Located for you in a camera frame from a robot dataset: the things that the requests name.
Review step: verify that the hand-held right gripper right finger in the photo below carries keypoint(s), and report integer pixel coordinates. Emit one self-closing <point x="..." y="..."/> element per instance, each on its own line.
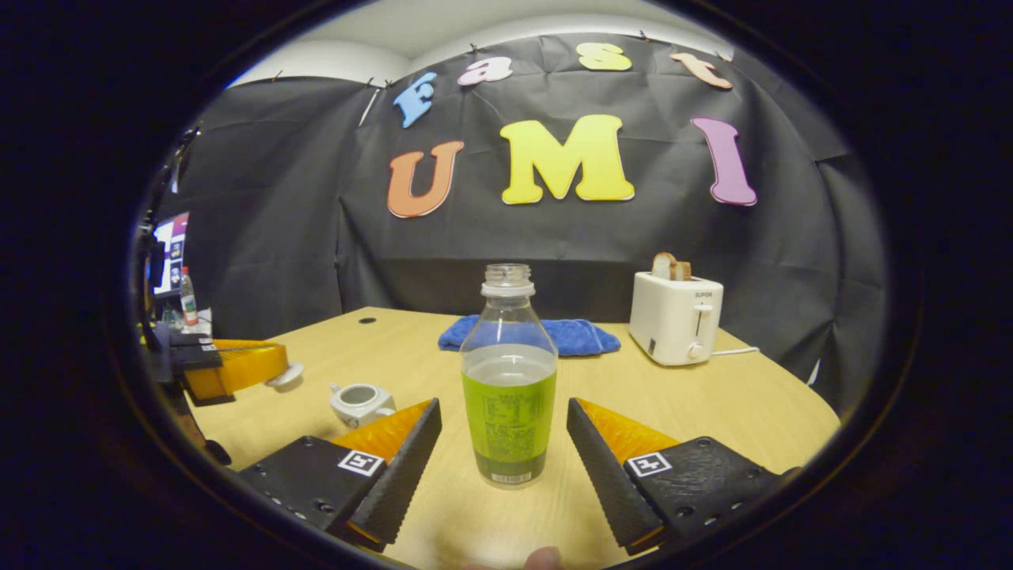
<point x="601" y="475"/>

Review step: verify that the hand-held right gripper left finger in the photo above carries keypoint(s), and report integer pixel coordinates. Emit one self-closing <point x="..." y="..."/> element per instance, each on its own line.
<point x="400" y="475"/>

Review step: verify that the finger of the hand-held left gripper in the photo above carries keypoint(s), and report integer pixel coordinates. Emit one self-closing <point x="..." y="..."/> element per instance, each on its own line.
<point x="237" y="366"/>

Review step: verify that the white teacup lid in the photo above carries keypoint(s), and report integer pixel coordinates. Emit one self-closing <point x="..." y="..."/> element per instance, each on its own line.
<point x="286" y="377"/>

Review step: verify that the white ceramic teacup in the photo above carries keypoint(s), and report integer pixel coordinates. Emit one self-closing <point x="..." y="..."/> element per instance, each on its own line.
<point x="360" y="405"/>

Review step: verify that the clear green-label water bottle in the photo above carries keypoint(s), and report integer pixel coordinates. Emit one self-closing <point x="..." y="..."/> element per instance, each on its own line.
<point x="509" y="396"/>

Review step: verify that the red-label plastic bottle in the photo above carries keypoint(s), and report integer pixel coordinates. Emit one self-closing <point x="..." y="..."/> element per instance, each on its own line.
<point x="188" y="301"/>

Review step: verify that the computer monitor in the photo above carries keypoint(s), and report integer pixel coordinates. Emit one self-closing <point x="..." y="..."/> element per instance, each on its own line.
<point x="170" y="253"/>

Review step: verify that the blue towel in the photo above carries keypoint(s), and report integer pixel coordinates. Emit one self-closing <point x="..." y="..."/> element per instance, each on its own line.
<point x="582" y="336"/>

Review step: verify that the black backdrop cloth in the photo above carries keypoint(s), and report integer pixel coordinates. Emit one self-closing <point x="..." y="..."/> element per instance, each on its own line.
<point x="316" y="237"/>

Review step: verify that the white toaster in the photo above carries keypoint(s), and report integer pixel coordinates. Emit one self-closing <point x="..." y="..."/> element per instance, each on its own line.
<point x="673" y="321"/>

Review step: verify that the toast slice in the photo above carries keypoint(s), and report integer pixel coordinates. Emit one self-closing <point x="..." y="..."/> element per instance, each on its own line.
<point x="663" y="266"/>
<point x="684" y="271"/>

